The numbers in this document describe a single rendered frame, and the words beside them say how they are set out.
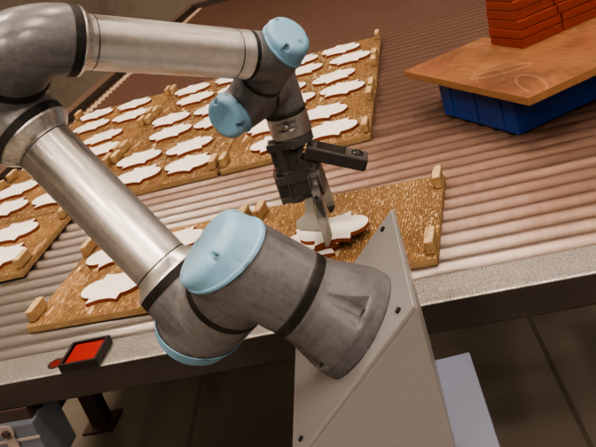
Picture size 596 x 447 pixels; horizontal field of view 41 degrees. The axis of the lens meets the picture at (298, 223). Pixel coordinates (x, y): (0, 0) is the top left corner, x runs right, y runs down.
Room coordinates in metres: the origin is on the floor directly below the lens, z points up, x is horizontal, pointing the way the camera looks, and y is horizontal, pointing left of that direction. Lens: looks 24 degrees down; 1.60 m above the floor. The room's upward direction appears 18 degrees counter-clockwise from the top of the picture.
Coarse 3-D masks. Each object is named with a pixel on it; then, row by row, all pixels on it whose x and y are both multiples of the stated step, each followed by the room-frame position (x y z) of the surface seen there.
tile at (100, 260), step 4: (100, 252) 1.69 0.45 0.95; (104, 252) 1.68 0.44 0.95; (92, 256) 1.68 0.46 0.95; (96, 256) 1.67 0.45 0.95; (100, 256) 1.67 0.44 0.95; (104, 256) 1.66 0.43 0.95; (108, 256) 1.65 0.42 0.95; (88, 260) 1.67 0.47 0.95; (92, 260) 1.66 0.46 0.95; (96, 260) 1.65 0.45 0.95; (100, 260) 1.64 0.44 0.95; (104, 260) 1.64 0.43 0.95; (108, 260) 1.63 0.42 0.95; (112, 260) 1.62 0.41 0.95; (88, 264) 1.64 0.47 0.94; (92, 264) 1.63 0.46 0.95; (96, 264) 1.63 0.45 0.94; (100, 264) 1.62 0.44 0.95; (104, 264) 1.61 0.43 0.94; (108, 264) 1.62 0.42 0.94; (112, 264) 1.62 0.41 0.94; (92, 268) 1.64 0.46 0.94; (100, 268) 1.61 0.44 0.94; (104, 268) 1.61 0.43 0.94
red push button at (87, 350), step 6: (90, 342) 1.31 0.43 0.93; (96, 342) 1.30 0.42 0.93; (78, 348) 1.31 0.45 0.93; (84, 348) 1.30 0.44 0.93; (90, 348) 1.29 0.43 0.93; (96, 348) 1.28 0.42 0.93; (72, 354) 1.29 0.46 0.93; (78, 354) 1.28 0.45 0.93; (84, 354) 1.27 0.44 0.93; (90, 354) 1.27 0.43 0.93; (72, 360) 1.27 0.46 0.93; (78, 360) 1.26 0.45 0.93
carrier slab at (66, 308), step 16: (192, 224) 1.70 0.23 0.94; (80, 272) 1.64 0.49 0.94; (96, 272) 1.61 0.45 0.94; (112, 272) 1.58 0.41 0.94; (64, 288) 1.58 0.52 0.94; (80, 288) 1.55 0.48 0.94; (48, 304) 1.52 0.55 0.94; (64, 304) 1.50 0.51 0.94; (80, 304) 1.47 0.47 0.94; (96, 304) 1.45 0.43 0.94; (112, 304) 1.42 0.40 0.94; (128, 304) 1.40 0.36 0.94; (48, 320) 1.45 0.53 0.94; (64, 320) 1.42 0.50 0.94; (80, 320) 1.41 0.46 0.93; (96, 320) 1.40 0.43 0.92
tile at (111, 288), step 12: (108, 276) 1.54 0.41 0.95; (120, 276) 1.52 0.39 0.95; (84, 288) 1.52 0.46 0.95; (96, 288) 1.50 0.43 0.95; (108, 288) 1.48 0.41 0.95; (120, 288) 1.46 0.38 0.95; (132, 288) 1.45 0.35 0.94; (84, 300) 1.48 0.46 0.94; (96, 300) 1.45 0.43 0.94; (108, 300) 1.44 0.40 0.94
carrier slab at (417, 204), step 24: (360, 192) 1.57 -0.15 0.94; (384, 192) 1.53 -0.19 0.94; (408, 192) 1.49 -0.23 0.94; (432, 192) 1.45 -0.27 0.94; (264, 216) 1.61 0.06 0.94; (288, 216) 1.57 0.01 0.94; (384, 216) 1.42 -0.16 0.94; (408, 216) 1.38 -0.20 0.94; (432, 216) 1.35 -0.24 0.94; (360, 240) 1.35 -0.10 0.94; (408, 240) 1.29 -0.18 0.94; (432, 264) 1.20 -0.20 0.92
